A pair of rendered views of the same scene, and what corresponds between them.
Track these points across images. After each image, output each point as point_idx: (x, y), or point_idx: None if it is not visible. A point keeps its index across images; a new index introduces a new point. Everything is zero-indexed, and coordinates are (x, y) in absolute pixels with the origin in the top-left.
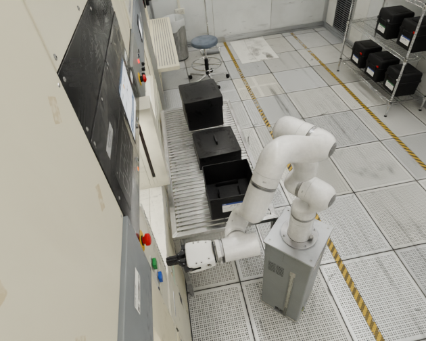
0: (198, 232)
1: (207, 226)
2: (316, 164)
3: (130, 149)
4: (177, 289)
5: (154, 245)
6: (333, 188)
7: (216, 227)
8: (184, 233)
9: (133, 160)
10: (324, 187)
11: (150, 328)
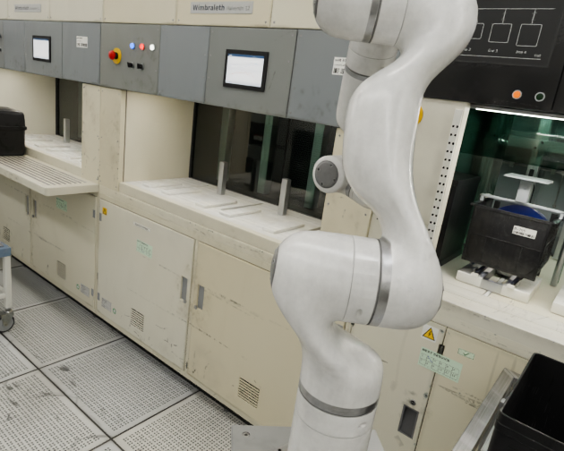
0: (491, 391)
1: (494, 407)
2: (347, 108)
3: (527, 54)
4: (415, 386)
5: (433, 197)
6: (293, 245)
7: (482, 413)
8: (504, 381)
9: (517, 70)
10: (311, 231)
11: (328, 113)
